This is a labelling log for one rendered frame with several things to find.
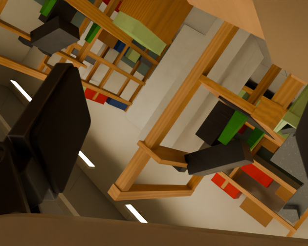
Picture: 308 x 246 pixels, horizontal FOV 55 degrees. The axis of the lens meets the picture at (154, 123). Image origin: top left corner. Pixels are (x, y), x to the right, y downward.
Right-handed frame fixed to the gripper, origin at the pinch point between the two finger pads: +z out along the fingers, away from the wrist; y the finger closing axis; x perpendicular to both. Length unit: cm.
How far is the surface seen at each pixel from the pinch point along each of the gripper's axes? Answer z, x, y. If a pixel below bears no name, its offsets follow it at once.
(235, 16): 28.9, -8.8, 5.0
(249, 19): 26.9, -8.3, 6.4
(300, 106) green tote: 32.0, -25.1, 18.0
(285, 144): 46, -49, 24
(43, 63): 437, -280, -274
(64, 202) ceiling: 303, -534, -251
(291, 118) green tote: 30.4, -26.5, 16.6
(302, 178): 41, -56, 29
